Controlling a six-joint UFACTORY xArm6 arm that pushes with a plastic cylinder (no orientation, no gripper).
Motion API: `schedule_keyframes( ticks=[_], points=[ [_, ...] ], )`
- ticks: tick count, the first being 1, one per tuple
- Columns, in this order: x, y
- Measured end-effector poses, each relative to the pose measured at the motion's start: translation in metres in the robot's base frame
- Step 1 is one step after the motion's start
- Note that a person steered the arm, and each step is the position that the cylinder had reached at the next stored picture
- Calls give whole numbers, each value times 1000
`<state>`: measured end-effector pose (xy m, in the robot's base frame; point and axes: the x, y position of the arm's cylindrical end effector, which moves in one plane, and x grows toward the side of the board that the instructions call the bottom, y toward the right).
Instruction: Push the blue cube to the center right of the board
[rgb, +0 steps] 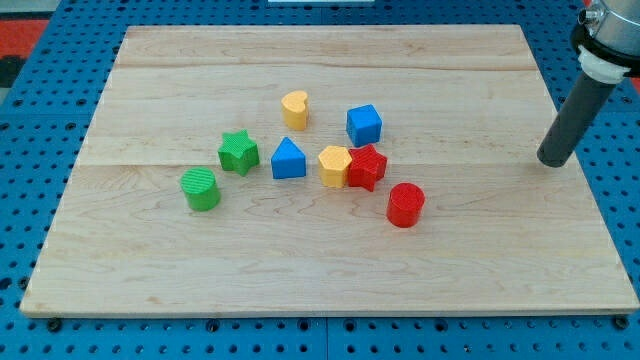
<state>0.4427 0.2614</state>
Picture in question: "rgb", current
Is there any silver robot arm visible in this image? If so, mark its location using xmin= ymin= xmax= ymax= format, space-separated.
xmin=570 ymin=0 xmax=639 ymax=78

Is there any wooden board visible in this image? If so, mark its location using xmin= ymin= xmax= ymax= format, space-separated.
xmin=20 ymin=25 xmax=639 ymax=318

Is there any blue cube block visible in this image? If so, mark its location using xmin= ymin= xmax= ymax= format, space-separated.
xmin=346 ymin=104 xmax=383 ymax=147

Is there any yellow hexagon block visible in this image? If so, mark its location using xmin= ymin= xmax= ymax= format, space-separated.
xmin=318 ymin=145 xmax=352 ymax=188

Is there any blue triangle block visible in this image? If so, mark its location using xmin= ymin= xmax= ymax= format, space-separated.
xmin=271 ymin=137 xmax=306 ymax=179

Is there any red star block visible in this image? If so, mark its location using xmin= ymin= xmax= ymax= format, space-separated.
xmin=348 ymin=144 xmax=387 ymax=192

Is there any yellow heart block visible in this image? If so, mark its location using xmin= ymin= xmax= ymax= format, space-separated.
xmin=281 ymin=90 xmax=309 ymax=131

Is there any green star block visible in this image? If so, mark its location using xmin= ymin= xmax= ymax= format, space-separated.
xmin=218 ymin=129 xmax=260 ymax=176

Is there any red cylinder block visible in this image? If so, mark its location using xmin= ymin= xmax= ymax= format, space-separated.
xmin=386 ymin=182 xmax=426 ymax=228

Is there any green cylinder block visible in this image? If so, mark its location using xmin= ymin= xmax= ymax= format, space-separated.
xmin=180 ymin=167 xmax=221 ymax=212

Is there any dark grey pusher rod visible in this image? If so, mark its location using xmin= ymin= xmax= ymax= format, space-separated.
xmin=537 ymin=45 xmax=632 ymax=168

